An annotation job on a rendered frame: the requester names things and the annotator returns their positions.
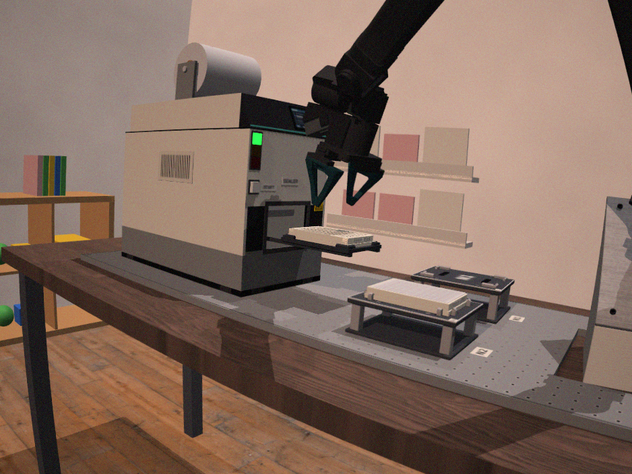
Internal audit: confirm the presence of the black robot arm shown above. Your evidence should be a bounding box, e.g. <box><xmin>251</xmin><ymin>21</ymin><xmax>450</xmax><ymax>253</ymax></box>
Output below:
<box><xmin>303</xmin><ymin>0</ymin><xmax>632</xmax><ymax>149</ymax></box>

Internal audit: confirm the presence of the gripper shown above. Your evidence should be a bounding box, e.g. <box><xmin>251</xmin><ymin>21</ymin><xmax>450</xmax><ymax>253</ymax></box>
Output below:
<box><xmin>305</xmin><ymin>114</ymin><xmax>385</xmax><ymax>207</ymax></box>

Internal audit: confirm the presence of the grey cylinder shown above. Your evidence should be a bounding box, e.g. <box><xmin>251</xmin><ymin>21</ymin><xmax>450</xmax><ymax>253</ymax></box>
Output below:
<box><xmin>174</xmin><ymin>42</ymin><xmax>261</xmax><ymax>98</ymax></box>

